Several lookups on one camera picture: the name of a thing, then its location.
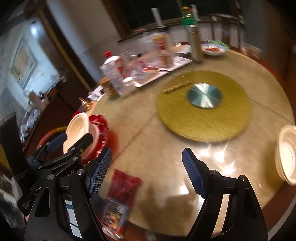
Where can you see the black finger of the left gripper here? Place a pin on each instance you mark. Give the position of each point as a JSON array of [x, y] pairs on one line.
[[31, 178]]

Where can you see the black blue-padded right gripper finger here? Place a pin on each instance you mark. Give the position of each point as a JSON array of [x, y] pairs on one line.
[[244, 219]]

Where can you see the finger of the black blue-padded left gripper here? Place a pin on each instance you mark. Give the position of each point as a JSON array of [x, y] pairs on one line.
[[49, 220]]

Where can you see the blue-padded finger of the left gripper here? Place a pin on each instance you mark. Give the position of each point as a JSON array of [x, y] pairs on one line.
[[45, 148]]

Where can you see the white foam bowl far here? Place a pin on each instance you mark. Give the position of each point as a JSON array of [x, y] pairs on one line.
[[77, 128]]

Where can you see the red plastic bowl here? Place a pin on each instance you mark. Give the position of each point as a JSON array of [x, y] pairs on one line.
[[99, 129]]

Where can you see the blue red card box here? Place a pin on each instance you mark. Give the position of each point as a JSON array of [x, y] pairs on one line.
[[113, 219]]

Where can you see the red snack packet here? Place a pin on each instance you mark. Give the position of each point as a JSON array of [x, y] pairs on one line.
[[124, 187]]

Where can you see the red white liquor bottle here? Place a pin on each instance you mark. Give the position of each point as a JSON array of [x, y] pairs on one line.
[[112, 68]]

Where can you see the gold round placemat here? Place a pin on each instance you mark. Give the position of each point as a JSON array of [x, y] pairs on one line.
[[219, 124]]

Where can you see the silver turntable hub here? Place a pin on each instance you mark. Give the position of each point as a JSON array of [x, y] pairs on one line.
[[205, 96]]

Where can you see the patterned plate with food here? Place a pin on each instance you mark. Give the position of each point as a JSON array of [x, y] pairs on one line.
[[212, 49]]

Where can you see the stainless steel thermos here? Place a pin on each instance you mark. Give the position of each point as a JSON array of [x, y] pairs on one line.
[[194, 41]]

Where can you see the green soda bottle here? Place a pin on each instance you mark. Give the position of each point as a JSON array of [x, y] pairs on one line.
[[187, 17]]

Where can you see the framed wall picture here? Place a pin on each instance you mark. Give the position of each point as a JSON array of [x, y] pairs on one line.
[[24, 63]]

